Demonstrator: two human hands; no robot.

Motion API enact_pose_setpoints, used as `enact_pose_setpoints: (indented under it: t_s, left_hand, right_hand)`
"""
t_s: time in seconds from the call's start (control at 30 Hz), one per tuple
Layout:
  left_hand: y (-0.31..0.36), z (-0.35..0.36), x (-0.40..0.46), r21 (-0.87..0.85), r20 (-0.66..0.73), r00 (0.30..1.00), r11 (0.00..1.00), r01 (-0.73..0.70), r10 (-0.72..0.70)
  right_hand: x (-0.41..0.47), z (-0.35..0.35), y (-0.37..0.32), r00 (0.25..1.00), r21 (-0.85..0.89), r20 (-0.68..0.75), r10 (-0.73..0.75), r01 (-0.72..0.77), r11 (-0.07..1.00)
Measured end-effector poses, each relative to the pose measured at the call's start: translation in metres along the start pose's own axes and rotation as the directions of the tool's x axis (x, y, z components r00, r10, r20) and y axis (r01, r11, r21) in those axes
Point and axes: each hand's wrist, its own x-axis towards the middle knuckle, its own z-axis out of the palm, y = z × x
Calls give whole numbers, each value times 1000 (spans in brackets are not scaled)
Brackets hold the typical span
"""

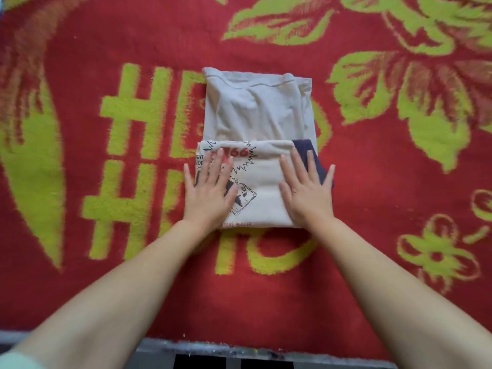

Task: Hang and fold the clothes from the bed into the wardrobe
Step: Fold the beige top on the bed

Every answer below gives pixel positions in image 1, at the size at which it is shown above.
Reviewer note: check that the white bed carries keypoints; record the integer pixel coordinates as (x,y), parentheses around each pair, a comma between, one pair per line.
(230,353)

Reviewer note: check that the person's black trousers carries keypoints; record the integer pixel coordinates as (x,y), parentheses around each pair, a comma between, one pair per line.
(230,362)

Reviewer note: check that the person's left forearm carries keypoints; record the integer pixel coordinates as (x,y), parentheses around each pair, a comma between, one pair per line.
(107,311)

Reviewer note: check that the red bedsheet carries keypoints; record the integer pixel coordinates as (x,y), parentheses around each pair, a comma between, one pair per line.
(384,288)

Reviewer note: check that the beige black-trim printed garment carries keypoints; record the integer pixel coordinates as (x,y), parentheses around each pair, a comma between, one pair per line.
(257,111)

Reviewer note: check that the person's right hand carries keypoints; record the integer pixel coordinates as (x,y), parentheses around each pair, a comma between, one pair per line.
(307,197)

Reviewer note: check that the person's right forearm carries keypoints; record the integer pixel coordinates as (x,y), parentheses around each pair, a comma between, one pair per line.
(400,303)

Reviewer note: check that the person's left hand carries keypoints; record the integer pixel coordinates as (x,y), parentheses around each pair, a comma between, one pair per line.
(207,200)

